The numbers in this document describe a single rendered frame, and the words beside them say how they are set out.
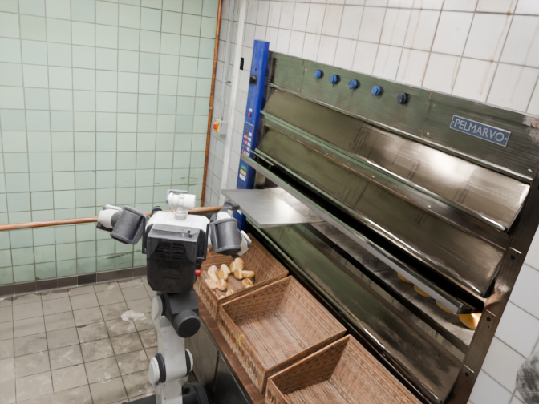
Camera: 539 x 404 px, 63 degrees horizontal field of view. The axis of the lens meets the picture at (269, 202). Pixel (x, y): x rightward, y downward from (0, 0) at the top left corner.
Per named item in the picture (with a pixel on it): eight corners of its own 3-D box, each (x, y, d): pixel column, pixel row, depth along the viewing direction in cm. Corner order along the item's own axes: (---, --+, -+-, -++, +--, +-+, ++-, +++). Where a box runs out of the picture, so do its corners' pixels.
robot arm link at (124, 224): (121, 238, 203) (134, 242, 193) (103, 230, 197) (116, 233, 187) (132, 216, 206) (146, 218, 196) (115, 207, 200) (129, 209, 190)
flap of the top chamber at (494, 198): (264, 115, 294) (277, 86, 290) (508, 234, 153) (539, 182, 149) (259, 112, 291) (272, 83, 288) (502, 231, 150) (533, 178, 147)
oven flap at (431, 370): (250, 220, 322) (261, 196, 319) (444, 404, 182) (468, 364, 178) (245, 219, 320) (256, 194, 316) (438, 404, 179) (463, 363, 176)
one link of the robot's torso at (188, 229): (207, 307, 190) (215, 232, 178) (127, 299, 188) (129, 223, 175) (213, 272, 218) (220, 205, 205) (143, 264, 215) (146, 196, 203)
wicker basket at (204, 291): (245, 264, 331) (250, 231, 321) (284, 308, 287) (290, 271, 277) (183, 274, 307) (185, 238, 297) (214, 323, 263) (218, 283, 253)
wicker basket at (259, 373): (285, 310, 284) (292, 273, 274) (338, 370, 240) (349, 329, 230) (215, 326, 260) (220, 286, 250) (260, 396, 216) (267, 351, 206)
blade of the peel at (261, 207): (259, 228, 252) (260, 224, 251) (220, 192, 295) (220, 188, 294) (310, 222, 270) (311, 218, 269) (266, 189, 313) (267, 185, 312)
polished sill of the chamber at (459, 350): (261, 191, 318) (262, 187, 317) (472, 359, 176) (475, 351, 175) (254, 192, 315) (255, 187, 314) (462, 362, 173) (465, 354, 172)
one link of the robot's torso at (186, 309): (201, 335, 200) (204, 302, 194) (174, 341, 193) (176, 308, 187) (180, 300, 222) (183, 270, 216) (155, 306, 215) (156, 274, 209)
